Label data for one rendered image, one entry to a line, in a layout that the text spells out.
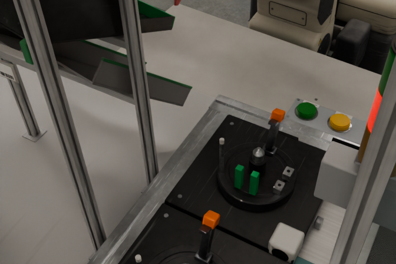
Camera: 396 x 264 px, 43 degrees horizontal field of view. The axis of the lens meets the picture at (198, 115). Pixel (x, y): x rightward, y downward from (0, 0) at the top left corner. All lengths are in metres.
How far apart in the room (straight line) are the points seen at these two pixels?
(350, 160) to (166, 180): 0.42
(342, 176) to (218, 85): 0.69
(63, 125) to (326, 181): 0.34
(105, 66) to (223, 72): 0.55
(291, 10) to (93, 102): 0.65
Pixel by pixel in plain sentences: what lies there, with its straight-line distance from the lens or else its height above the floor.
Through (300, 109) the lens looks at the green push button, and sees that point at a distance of 1.05.
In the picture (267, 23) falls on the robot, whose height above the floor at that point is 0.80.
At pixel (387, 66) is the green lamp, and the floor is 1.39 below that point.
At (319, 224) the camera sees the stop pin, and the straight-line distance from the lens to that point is 0.93.
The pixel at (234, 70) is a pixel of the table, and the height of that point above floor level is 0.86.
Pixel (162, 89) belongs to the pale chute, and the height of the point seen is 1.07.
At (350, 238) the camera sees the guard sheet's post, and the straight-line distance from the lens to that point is 0.66.
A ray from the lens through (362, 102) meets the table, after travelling 1.26.
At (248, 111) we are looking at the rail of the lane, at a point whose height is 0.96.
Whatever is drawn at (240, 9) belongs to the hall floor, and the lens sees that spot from 3.10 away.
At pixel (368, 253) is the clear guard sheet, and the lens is 0.68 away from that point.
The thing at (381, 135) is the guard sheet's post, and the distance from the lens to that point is 0.51.
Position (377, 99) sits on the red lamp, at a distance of 0.52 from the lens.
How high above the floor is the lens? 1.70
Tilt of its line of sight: 45 degrees down
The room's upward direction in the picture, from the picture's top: 2 degrees counter-clockwise
